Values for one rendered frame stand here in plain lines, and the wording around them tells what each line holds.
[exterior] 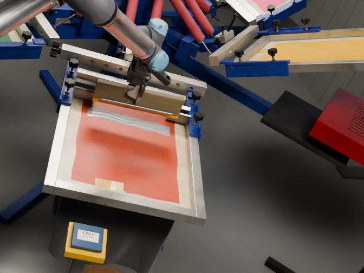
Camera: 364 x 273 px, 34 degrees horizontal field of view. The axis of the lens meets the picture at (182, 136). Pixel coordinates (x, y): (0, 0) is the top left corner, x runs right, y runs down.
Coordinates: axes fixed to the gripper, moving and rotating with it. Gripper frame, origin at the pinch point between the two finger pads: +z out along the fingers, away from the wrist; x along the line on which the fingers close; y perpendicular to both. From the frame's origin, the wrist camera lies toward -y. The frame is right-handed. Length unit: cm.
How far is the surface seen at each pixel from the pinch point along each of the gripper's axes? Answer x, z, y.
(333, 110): -32, -2, -98
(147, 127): -0.5, 12.7, -7.9
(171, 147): 8.2, 13.3, -18.9
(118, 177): 34.2, 13.6, 2.7
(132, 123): -1.3, 12.9, -1.7
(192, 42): -73, 4, -29
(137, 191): 39.3, 13.6, -4.7
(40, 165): -73, 109, 29
